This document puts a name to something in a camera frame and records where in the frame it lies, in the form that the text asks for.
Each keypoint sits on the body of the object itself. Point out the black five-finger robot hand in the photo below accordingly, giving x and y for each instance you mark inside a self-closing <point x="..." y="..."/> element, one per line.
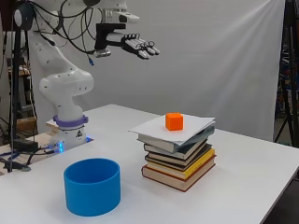
<point x="137" y="45"/>

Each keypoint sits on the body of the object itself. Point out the orange cube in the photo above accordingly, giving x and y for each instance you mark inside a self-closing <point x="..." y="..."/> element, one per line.
<point x="174" y="121"/>

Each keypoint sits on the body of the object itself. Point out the white seven-joint robot arm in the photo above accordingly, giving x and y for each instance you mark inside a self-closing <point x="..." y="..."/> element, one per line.
<point x="64" y="84"/>

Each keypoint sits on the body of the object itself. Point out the white hanging sheet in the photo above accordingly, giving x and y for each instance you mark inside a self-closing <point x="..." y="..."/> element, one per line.
<point x="202" y="62"/>

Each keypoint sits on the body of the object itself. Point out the white flat book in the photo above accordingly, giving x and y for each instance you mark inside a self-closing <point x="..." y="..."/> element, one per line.
<point x="155" y="129"/>

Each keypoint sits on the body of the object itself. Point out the grey hardcover book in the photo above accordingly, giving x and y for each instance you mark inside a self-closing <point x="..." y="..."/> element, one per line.
<point x="162" y="143"/>

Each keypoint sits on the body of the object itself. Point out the dark thin book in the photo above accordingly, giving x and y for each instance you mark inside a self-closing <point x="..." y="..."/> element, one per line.
<point x="174" y="154"/>

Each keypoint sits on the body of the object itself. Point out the black book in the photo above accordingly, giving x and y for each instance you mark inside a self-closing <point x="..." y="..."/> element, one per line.
<point x="177" y="162"/>

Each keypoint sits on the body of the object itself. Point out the black tripod stand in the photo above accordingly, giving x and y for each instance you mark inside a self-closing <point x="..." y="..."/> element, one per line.
<point x="15" y="93"/>
<point x="291" y="77"/>

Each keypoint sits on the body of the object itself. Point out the yellow book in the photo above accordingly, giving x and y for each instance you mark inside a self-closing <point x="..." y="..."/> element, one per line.
<point x="193" y="169"/>

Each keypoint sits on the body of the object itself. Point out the red-brown hardcover book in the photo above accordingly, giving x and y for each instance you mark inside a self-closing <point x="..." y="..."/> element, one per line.
<point x="174" y="182"/>

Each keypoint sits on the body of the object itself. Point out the wooden side table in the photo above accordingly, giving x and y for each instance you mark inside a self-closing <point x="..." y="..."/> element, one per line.
<point x="34" y="146"/>

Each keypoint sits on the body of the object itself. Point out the black power box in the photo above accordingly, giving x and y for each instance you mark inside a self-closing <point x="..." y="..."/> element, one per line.
<point x="25" y="145"/>

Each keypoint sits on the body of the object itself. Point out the blue round tub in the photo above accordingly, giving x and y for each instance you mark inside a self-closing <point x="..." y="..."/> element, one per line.
<point x="92" y="189"/>

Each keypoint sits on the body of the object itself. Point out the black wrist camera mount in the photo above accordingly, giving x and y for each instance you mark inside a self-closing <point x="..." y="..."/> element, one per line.
<point x="102" y="32"/>

